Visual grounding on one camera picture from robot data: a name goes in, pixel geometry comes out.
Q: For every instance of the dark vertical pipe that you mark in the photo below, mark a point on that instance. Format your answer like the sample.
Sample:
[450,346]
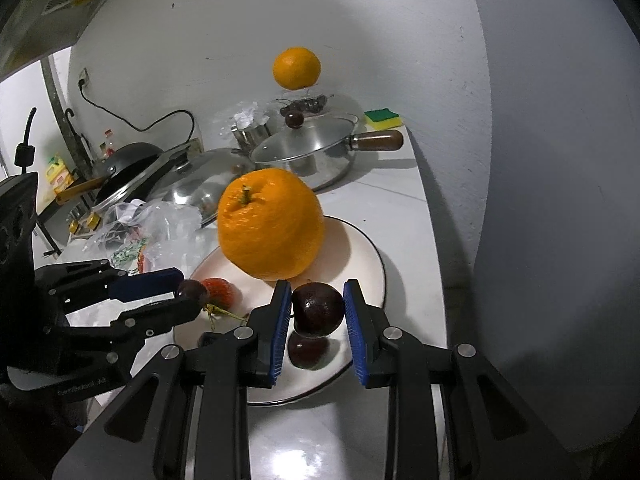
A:
[55,110]

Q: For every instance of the dark red cherry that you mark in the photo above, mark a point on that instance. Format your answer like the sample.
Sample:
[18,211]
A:
[192,290]
[317,307]
[207,340]
[307,352]

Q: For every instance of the clear plastic fruit box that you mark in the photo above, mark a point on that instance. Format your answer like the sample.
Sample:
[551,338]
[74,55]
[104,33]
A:
[305,104]

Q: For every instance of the small round orange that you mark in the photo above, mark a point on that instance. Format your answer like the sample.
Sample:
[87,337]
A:
[296,67]

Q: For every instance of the grey range hood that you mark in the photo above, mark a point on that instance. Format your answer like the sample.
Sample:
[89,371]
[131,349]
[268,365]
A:
[45,5]

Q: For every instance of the white wall socket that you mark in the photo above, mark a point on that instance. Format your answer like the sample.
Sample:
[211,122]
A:
[83,77]

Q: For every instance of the green yellow sponge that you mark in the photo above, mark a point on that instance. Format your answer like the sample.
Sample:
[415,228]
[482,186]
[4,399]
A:
[382,119]

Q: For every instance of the stainless steel canister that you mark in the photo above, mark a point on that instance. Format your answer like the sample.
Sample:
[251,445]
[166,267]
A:
[250,137]

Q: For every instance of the printed clear plastic bag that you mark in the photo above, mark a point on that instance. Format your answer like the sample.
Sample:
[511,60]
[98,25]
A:
[165,230]

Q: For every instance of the red strawberry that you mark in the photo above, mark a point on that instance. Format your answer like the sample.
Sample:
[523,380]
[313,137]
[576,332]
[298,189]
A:
[143,261]
[222,292]

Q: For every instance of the grey refrigerator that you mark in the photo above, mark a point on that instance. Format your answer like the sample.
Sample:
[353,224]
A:
[550,160]

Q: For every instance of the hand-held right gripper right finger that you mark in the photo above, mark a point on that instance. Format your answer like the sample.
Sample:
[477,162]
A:
[355,332]

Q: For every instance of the steel induction cooker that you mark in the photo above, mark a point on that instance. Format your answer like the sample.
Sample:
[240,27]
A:
[180,152]

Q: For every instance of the black metal rack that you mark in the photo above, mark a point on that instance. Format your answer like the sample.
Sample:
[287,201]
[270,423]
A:
[50,237]

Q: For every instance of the red cap sauce bottle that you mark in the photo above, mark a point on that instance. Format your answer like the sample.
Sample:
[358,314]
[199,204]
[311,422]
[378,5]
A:
[108,142]

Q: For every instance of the crumpled clear plastic bag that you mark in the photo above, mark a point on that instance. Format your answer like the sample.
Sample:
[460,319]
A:
[245,112]

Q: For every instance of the pile of boxed cherries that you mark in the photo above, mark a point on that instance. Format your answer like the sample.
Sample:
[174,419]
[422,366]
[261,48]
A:
[305,106]

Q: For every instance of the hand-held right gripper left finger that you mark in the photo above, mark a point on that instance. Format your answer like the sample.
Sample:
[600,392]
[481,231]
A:
[280,332]

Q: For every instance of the lidded steel pot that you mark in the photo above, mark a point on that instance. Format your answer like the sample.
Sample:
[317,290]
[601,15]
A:
[310,155]

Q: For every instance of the large bumpy orange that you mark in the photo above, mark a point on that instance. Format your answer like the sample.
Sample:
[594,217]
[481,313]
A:
[270,225]

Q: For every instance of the large domed glass lid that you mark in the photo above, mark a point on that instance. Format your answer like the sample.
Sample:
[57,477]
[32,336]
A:
[200,185]

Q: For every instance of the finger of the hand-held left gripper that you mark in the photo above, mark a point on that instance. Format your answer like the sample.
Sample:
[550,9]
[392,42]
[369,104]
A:
[170,312]
[150,282]

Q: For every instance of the white plate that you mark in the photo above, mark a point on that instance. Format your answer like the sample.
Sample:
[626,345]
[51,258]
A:
[350,260]

